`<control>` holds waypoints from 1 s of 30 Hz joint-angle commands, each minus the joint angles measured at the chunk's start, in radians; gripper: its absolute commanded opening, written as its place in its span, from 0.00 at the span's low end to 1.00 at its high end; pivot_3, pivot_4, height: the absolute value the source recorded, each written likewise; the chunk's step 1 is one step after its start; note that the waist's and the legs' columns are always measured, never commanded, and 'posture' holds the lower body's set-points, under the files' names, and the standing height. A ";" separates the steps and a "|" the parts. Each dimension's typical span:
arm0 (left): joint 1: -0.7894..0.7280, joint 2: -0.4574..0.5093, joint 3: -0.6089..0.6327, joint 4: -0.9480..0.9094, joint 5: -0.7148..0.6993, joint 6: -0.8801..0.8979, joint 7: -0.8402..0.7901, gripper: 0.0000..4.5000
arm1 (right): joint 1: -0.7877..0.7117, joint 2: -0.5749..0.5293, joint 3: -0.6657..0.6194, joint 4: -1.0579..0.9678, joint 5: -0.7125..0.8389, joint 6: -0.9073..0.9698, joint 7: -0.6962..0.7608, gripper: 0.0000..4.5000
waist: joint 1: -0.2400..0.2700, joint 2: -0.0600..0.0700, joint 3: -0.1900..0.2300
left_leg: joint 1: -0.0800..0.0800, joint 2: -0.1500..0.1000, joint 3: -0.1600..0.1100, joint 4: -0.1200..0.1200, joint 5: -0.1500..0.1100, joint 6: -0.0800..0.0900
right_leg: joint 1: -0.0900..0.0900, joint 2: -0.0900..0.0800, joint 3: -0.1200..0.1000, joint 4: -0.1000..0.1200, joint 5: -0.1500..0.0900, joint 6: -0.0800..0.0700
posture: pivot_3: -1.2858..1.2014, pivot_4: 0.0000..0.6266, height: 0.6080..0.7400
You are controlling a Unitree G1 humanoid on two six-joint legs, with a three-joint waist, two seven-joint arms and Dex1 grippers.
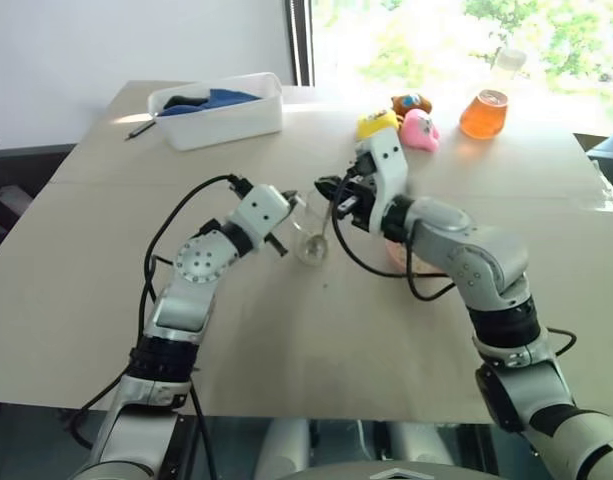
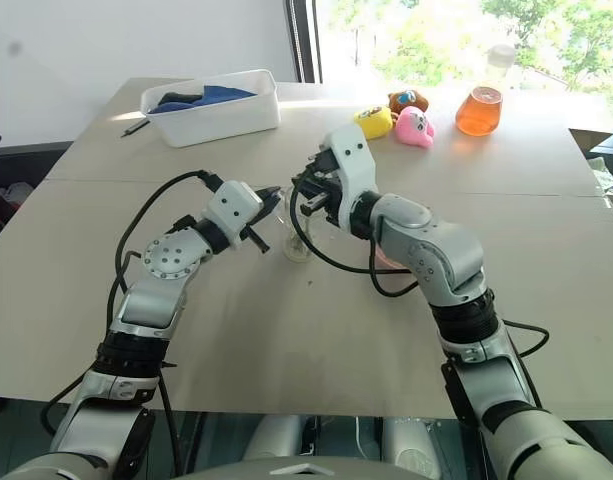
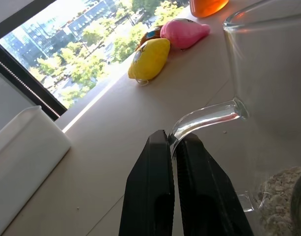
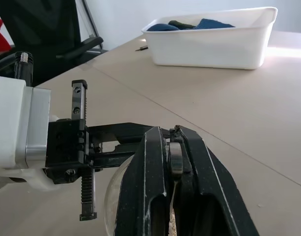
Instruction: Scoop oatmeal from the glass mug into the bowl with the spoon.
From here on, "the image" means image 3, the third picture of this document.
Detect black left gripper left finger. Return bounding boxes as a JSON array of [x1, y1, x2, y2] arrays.
[[118, 129, 176, 236]]

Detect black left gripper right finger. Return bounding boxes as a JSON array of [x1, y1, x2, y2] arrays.
[[175, 133, 254, 236]]

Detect clear glass pitcher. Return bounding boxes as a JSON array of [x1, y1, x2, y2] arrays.
[[167, 0, 301, 236]]

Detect oatmeal flakes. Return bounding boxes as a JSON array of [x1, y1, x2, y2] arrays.
[[257, 166, 301, 236]]

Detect yellow plush toy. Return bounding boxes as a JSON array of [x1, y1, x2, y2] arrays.
[[128, 38, 171, 86]]

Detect white rectangular plastic container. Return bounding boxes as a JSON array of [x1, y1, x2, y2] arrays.
[[0, 105, 72, 236]]

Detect brown plush toy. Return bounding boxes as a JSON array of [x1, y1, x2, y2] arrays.
[[137, 25, 164, 51]]

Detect pink plush toy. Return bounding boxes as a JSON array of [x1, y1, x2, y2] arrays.
[[160, 18, 211, 49]]

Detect orange translucent cup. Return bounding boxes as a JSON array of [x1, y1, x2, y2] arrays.
[[190, 0, 230, 18]]

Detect beaded blind chain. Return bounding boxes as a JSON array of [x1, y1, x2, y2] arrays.
[[0, 55, 61, 118]]

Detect black window frame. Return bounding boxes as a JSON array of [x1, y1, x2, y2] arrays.
[[0, 0, 68, 121]]

